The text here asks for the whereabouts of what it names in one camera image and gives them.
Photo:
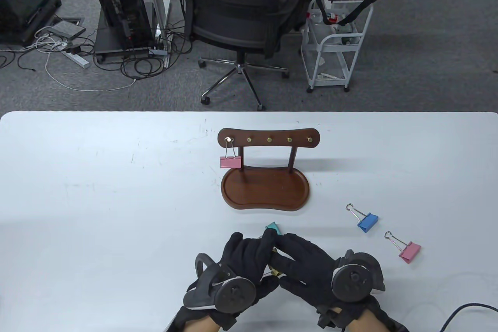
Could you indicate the black mesh office chair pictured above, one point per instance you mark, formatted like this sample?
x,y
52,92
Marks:
x,y
229,5

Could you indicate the grey floor socket plate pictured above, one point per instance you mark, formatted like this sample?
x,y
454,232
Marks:
x,y
68,29

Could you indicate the person's right hand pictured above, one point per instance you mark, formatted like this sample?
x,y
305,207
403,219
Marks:
x,y
307,266

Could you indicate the teal binder clip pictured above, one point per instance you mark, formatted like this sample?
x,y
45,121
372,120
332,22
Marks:
x,y
272,227

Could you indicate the person's left forearm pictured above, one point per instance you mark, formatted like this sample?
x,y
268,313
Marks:
x,y
200,326

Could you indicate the pink binder clip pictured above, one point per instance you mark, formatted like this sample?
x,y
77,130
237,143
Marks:
x,y
410,252
230,162

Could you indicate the black tower stand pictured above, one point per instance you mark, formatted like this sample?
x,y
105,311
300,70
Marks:
x,y
107,42

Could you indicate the blue binder clip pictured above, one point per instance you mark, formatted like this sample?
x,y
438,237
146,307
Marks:
x,y
367,223

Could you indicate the white power strip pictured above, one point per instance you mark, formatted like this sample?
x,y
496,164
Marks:
x,y
78,60

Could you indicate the person's right forearm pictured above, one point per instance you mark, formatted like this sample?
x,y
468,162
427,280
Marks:
x,y
363,326

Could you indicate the yellow binder clip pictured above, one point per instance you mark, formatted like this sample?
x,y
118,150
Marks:
x,y
275,271

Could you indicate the grey handheld controller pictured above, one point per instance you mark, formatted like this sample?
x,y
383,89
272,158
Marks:
x,y
233,295
352,283

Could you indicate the white rolling cart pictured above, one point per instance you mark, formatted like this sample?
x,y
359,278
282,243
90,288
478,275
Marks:
x,y
327,50

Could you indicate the person's left hand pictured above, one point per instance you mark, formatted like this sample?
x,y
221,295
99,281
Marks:
x,y
249,258

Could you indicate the brown wooden key rack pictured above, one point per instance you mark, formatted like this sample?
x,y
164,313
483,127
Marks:
x,y
264,192

